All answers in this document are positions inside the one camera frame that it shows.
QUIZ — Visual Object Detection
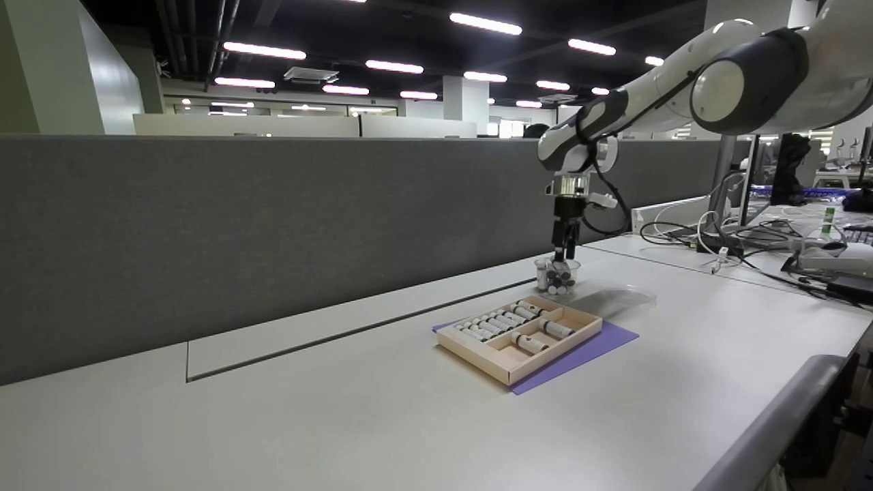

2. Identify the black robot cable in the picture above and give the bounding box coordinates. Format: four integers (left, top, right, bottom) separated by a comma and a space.
581, 134, 635, 239

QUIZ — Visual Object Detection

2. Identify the purple mat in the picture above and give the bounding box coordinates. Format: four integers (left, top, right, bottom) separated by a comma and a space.
429, 312, 642, 398

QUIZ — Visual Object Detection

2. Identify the small white green bottle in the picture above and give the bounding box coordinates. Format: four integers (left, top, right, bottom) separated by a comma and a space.
818, 201, 840, 244

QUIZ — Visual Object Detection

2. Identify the clear plastic bowl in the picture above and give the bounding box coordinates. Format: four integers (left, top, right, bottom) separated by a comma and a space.
533, 254, 583, 296

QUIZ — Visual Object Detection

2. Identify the tangled cable bundle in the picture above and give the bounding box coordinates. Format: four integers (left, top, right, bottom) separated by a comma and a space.
638, 192, 808, 266

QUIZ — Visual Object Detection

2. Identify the grey desk partition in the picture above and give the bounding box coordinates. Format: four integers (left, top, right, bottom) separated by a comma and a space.
0, 134, 759, 390

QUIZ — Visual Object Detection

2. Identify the clear plastic lid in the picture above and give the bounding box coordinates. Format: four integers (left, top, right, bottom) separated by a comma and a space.
567, 284, 661, 322

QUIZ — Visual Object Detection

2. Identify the black desk device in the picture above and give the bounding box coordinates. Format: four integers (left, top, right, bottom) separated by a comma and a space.
783, 241, 873, 304

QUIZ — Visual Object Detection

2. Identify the wooden compartment box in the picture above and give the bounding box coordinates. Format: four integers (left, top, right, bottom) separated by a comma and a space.
435, 292, 605, 390

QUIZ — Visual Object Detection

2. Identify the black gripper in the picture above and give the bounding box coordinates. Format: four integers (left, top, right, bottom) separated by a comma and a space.
545, 192, 586, 285

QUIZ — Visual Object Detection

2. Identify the white bottle brown cap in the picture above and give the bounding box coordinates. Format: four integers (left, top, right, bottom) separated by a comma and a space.
512, 331, 548, 356

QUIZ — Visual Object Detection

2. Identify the ceiling light tube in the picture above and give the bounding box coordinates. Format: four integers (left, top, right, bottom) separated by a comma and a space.
212, 72, 279, 91
221, 37, 312, 64
362, 56, 429, 78
564, 34, 620, 59
448, 8, 526, 40

